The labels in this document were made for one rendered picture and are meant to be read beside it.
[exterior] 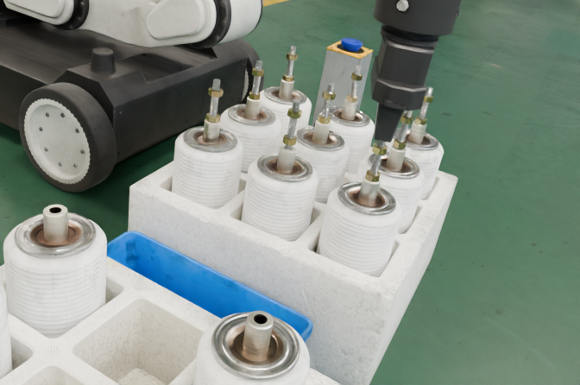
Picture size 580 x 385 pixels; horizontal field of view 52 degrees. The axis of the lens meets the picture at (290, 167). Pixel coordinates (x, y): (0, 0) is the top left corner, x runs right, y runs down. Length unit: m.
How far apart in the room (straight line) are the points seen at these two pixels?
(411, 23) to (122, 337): 0.45
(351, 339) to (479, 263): 0.47
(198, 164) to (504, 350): 0.55
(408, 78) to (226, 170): 0.30
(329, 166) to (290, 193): 0.12
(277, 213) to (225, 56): 0.68
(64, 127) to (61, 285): 0.56
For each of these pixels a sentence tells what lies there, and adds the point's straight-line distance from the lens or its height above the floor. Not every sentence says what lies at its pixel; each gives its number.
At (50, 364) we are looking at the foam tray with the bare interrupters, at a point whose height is 0.18.
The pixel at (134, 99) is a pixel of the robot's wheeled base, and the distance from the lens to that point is 1.14.
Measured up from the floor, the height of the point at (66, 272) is 0.24.
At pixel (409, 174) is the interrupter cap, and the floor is 0.25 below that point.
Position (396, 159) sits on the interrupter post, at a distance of 0.84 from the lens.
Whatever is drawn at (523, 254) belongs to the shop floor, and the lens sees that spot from 1.27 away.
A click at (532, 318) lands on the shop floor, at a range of 1.11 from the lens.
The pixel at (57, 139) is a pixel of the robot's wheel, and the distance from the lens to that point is 1.16.
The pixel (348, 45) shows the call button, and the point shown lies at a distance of 1.13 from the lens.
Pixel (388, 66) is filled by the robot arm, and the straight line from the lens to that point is 0.65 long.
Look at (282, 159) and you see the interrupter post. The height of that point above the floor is 0.27.
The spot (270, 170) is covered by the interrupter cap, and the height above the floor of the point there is 0.25.
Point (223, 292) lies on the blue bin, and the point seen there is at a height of 0.10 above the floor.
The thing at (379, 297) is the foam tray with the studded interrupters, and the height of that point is 0.17.
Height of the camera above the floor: 0.62
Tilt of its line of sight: 28 degrees down
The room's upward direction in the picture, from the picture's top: 10 degrees clockwise
